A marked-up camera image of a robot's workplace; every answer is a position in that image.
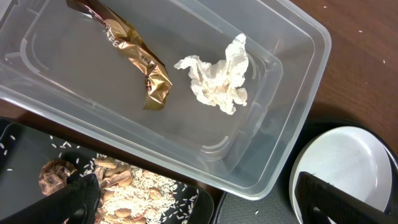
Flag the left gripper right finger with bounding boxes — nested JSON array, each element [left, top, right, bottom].
[[295, 172, 397, 224]]

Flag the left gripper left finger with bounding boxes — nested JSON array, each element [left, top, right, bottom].
[[1, 174, 101, 224]]

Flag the food scraps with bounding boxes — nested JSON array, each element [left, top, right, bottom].
[[39, 156, 187, 224]]

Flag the white plate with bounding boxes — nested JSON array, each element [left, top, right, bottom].
[[289, 126, 392, 223]]

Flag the gold snack wrapper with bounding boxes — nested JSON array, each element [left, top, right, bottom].
[[66, 0, 172, 110]]

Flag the white napkin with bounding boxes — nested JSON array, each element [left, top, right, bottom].
[[174, 33, 249, 115]]

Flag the round black tray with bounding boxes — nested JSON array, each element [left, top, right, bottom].
[[213, 118, 398, 224]]

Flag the clear plastic bin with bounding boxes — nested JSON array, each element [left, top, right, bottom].
[[1, 0, 331, 200]]

